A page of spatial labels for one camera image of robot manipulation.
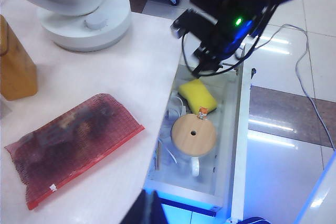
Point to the white mug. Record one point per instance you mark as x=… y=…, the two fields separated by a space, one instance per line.
x=195 y=166

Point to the yellow bamboo canister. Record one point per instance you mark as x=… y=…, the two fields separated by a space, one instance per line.
x=15 y=72

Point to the yellow green cleaning sponge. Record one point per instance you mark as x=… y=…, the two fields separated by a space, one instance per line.
x=197 y=94

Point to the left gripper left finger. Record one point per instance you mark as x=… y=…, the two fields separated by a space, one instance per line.
x=141 y=208

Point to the small orange fox figurine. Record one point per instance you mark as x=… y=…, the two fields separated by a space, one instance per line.
x=202 y=112

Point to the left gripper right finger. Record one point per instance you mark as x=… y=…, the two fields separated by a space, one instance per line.
x=157 y=212

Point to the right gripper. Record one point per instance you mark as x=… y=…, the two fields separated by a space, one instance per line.
x=220 y=45

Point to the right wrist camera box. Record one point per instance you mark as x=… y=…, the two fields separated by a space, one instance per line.
x=183 y=24

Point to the round wooden lid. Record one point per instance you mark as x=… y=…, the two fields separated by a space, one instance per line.
x=189 y=142

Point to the red mesh zipper pouch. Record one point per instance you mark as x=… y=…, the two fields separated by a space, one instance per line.
x=65 y=142

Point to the white desk fan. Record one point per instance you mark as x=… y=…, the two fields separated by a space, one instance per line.
x=110 y=24

